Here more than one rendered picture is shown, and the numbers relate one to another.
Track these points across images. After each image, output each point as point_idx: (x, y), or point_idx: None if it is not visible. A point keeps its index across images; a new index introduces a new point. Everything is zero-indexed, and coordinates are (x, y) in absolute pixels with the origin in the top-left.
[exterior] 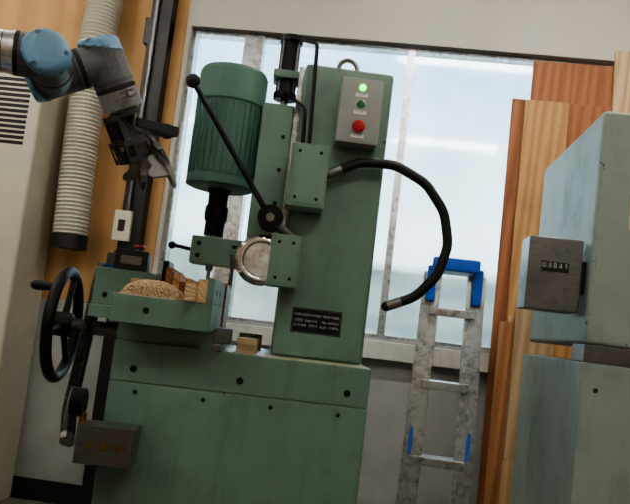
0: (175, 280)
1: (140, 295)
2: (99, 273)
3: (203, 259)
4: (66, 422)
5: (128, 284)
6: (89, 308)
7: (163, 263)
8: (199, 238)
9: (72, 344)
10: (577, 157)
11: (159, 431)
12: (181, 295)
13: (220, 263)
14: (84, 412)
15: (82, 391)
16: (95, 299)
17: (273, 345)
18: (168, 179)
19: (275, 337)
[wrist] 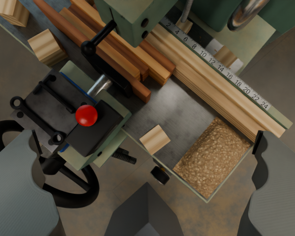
0: (136, 77)
1: (224, 180)
2: (84, 165)
3: (151, 28)
4: (122, 158)
5: (210, 189)
6: (102, 165)
7: (124, 90)
8: (143, 17)
9: None
10: None
11: None
12: (241, 140)
13: (169, 9)
14: (164, 170)
15: (167, 178)
16: (94, 159)
17: (222, 28)
18: (257, 159)
19: (226, 24)
